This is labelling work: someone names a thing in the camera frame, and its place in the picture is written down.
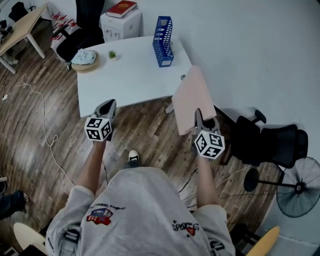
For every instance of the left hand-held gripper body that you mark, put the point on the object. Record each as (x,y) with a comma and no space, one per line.
(97,128)

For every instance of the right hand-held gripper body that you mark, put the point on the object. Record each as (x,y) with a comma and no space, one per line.
(209,143)

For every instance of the pink folder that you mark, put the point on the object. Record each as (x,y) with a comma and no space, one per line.
(192,100)

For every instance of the blue file holder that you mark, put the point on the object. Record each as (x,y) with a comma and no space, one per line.
(162,42)

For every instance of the person's right forearm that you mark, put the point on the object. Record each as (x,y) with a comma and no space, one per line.
(207,182)

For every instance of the person's left forearm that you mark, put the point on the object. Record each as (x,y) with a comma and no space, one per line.
(92,167)

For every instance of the white table leg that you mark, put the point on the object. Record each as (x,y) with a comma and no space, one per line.
(170,108)

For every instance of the round wooden board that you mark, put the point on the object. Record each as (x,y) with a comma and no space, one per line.
(88,67)

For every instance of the person's black white shoe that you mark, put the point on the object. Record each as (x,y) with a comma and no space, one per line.
(133,155)

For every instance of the small green potted plant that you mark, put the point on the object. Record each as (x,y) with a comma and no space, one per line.
(112,55)

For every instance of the pale patterned pouch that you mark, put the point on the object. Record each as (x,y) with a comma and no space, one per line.
(83,57)

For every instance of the black mesh office chair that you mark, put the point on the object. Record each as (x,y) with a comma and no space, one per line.
(275,142)

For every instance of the white bag with red print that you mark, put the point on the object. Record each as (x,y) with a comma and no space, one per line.
(61,27)

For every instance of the person's grey printed shirt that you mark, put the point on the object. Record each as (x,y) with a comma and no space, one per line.
(140,215)

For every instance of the white power adapter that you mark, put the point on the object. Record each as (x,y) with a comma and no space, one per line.
(4,97)

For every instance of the black floor fan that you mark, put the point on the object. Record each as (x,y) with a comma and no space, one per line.
(298,187)

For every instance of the red book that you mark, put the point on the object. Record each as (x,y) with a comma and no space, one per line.
(121,8)

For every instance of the yellow wooden board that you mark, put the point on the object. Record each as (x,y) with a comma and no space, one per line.
(266,241)

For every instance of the wooden desk with white legs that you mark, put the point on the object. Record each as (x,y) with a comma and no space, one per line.
(21,27)

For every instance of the round pale wooden stool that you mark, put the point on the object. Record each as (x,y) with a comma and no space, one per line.
(28,237)

